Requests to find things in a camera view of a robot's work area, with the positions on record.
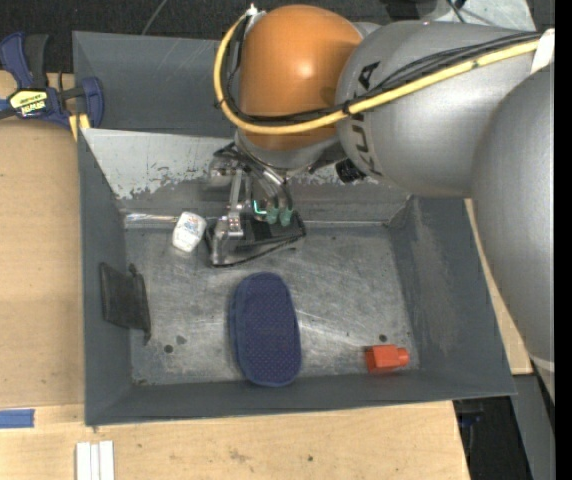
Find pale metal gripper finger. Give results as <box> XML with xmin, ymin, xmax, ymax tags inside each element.
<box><xmin>208</xmin><ymin>215</ymin><xmax>246</xmax><ymax>268</ymax></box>

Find small white bottle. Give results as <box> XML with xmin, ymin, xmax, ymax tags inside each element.
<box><xmin>171</xmin><ymin>211</ymin><xmax>208</xmax><ymax>254</ymax></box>

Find blue oval dotted pouch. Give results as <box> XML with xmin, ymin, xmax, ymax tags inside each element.
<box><xmin>227</xmin><ymin>271</ymin><xmax>303</xmax><ymax>388</ymax></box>

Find grey metal bin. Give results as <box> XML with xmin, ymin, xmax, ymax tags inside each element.
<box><xmin>71</xmin><ymin>30</ymin><xmax>519</xmax><ymax>427</ymax></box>

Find orange-red small block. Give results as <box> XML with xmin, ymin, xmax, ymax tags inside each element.
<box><xmin>364</xmin><ymin>344</ymin><xmax>411</xmax><ymax>375</ymax></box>

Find black cylinder on white bracket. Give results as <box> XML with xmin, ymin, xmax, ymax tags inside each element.
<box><xmin>334</xmin><ymin>157</ymin><xmax>368</xmax><ymax>185</ymax></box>

